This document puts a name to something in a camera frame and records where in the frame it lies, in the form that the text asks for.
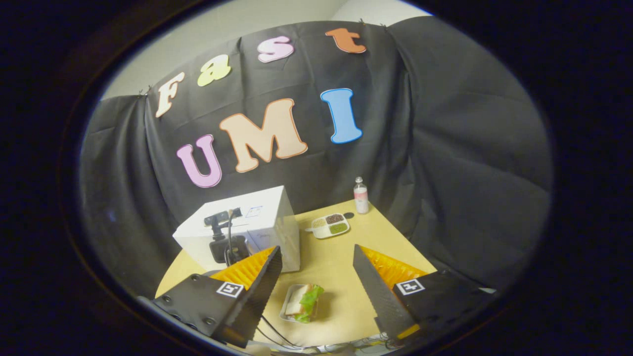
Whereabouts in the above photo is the clear bottle with pink label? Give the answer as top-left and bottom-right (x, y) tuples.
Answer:
(353, 177), (369, 215)

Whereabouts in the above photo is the white divided dish with grains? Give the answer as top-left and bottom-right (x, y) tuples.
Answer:
(305, 213), (351, 240)

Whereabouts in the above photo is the black backdrop cloth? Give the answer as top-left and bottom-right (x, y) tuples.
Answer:
(79, 17), (553, 297)

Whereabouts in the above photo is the black floor cable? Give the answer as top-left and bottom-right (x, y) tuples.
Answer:
(255, 314), (396, 354)

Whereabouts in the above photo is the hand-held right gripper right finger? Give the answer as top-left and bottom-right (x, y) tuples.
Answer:
(353, 244), (488, 347)

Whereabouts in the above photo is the sandwich with lettuce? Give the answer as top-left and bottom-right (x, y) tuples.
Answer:
(284, 284), (325, 324)

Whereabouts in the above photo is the white microwave oven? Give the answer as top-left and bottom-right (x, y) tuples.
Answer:
(172, 185), (301, 273)

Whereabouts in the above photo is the white plastic tray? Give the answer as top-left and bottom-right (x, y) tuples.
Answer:
(279, 283), (322, 323)

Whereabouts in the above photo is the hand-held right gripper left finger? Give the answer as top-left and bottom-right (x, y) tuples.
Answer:
(148, 246), (282, 348)

